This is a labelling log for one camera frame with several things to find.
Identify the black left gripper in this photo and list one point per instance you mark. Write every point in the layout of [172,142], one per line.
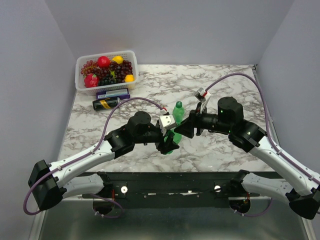
[164,148]

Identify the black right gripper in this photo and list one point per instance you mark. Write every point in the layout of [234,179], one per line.
[186,127]

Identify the green bottle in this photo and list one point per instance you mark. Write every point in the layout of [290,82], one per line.
[178,112]
[176,139]

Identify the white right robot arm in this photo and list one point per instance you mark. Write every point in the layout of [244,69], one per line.
[301,191]

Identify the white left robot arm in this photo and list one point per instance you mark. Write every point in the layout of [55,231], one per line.
[50,183]

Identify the purple flat box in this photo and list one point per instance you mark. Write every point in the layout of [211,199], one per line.
[122,94]

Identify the yellow lemon front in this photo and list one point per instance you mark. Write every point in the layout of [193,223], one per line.
[129,78]

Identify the yellow lemon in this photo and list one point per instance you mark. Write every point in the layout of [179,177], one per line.
[118,59]
[129,78]

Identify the black drink can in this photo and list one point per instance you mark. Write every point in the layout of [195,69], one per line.
[105,103]

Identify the dark red grape bunch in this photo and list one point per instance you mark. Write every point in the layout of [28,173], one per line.
[119,71]

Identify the black grape bunch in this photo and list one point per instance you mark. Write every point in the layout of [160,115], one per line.
[107,80]

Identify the white plastic basket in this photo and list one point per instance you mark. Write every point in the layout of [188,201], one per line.
[127,55]

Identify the yellow lemon back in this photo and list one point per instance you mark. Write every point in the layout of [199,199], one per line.
[118,59]

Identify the pink dragon fruit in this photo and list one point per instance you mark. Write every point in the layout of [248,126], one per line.
[91,81]

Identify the red apple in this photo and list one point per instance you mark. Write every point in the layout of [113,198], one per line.
[103,62]

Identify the red grape bunch left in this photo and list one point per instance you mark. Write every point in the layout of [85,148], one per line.
[89,67]

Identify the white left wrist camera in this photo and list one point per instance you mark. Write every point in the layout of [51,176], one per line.
[166,122]

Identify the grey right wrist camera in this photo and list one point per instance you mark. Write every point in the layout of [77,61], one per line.
[202,95]

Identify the black base frame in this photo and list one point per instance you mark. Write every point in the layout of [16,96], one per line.
[163,190]

